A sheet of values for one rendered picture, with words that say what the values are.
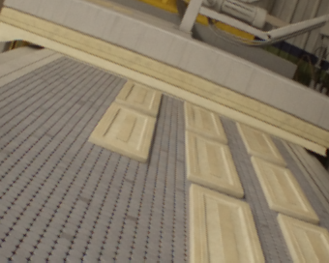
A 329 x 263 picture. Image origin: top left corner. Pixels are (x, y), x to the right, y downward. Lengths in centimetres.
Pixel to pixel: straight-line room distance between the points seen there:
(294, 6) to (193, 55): 451
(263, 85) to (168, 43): 60
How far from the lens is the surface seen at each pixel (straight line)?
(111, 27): 341
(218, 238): 143
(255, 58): 569
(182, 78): 342
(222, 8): 423
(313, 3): 788
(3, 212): 116
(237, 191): 189
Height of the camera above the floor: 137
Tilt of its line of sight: 11 degrees down
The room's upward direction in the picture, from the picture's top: 22 degrees clockwise
